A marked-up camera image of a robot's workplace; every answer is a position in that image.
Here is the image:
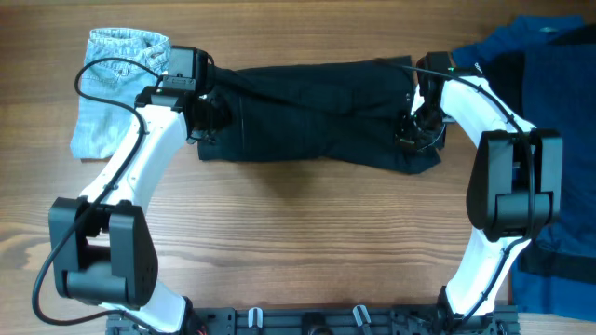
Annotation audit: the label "dark navy shirt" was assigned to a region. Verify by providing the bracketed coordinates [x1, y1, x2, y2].
[522, 45, 595, 258]

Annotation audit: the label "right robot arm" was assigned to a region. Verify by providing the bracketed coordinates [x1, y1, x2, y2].
[397, 52, 562, 329]

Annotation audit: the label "black shorts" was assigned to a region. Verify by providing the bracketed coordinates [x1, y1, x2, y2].
[197, 56, 440, 174]

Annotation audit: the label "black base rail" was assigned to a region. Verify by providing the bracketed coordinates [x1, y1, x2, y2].
[105, 305, 521, 335]

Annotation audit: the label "folded light blue jeans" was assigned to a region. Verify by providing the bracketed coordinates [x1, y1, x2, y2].
[70, 28, 171, 159]

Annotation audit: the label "black t-shirt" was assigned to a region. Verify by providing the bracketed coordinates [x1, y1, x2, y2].
[482, 23, 595, 114]

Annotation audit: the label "blue polo shirt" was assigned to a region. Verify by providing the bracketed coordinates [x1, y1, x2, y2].
[453, 16, 595, 321]

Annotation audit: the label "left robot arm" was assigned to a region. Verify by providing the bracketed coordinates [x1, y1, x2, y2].
[32, 47, 231, 334]

